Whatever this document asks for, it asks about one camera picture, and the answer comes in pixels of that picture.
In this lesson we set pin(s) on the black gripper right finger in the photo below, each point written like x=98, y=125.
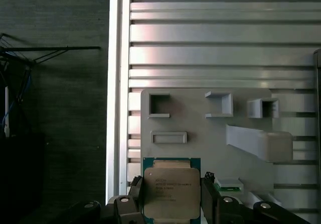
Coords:
x=210, y=204

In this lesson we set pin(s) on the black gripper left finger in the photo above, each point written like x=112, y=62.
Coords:
x=128, y=209

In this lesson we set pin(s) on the silver CPU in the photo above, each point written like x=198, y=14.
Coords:
x=170, y=188

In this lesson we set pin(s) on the green RAM stick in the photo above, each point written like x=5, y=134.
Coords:
x=230, y=189

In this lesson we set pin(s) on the grey parts rack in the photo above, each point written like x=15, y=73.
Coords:
x=195, y=133

